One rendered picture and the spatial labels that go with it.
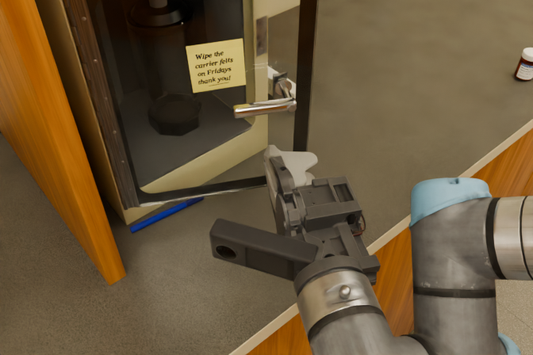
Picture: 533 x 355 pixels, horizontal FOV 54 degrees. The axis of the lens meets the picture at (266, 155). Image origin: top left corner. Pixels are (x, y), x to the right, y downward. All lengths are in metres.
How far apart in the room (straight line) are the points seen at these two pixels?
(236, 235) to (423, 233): 0.19
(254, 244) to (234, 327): 0.29
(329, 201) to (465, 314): 0.17
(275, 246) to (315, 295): 0.07
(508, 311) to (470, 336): 1.56
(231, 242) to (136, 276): 0.36
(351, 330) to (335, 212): 0.13
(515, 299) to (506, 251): 1.63
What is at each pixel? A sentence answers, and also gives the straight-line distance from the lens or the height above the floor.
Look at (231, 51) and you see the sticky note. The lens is 0.71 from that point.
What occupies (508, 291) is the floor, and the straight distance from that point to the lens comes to 2.13.
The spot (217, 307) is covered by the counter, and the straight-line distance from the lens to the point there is 0.83.
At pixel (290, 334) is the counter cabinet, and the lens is 1.00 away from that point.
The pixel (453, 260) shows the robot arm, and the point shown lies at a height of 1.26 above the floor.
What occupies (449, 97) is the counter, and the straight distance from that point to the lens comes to 1.24.
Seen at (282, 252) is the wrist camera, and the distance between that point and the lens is 0.53.
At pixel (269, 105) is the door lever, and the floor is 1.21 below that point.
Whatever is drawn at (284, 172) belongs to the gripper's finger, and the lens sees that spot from 0.57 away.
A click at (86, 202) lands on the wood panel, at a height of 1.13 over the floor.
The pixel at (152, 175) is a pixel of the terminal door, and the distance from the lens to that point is 0.84.
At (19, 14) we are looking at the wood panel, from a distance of 0.57.
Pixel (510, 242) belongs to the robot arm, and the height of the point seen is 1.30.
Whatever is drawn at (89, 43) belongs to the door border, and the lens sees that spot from 0.70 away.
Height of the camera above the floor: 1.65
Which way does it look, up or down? 44 degrees down
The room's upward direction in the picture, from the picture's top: straight up
